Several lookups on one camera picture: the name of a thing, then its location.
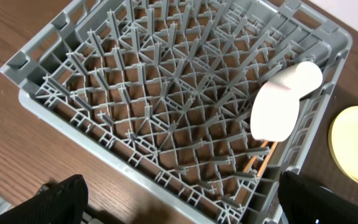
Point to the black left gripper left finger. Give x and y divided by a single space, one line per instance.
54 203

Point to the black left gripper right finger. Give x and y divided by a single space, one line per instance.
304 201

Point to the wooden chopstick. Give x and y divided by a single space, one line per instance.
266 160
252 160

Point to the yellow plate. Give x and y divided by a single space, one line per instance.
343 142

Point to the cream cup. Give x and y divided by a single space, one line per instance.
302 78

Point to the grey dishwasher rack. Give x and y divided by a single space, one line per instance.
162 91

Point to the dark brown serving tray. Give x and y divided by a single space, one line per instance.
319 165

